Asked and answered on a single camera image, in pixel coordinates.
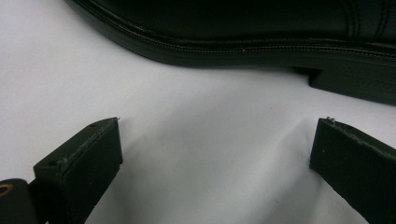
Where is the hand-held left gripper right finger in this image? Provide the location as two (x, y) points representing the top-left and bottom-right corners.
(309, 117), (396, 224)

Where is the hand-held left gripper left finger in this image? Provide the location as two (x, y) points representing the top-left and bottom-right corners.
(33, 117), (123, 224)

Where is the black leather shoe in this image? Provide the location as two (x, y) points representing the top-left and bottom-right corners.
(64, 0), (396, 106)

